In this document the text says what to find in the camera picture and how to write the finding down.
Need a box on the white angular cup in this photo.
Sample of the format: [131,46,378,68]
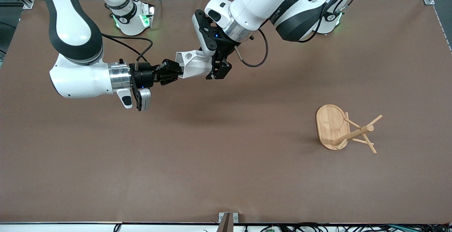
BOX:
[176,50,214,79]

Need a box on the wooden cup rack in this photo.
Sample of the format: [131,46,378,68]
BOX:
[315,104,383,154]

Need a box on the brown table cover mat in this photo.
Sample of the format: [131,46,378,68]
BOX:
[0,0,452,225]

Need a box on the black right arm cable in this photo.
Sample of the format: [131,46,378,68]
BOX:
[101,32,154,71]

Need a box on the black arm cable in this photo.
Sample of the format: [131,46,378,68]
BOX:
[101,32,154,71]
[234,29,269,68]

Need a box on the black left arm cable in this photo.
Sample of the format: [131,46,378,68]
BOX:
[234,29,269,68]

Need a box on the metal table edge bracket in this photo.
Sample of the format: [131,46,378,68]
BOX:
[218,212,239,232]

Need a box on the black cable bundle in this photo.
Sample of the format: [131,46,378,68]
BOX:
[244,222,452,232]

